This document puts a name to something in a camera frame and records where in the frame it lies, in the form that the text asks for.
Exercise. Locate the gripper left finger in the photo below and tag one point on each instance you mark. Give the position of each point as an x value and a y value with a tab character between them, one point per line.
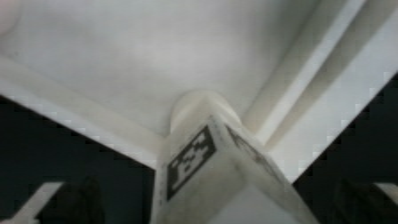
64	203

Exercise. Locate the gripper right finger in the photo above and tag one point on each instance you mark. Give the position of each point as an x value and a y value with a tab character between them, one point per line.
364	203

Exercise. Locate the white table leg front tag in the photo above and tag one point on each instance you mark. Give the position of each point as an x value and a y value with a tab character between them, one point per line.
219	182

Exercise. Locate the white square tabletop tray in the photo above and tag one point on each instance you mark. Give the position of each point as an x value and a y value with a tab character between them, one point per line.
105	57

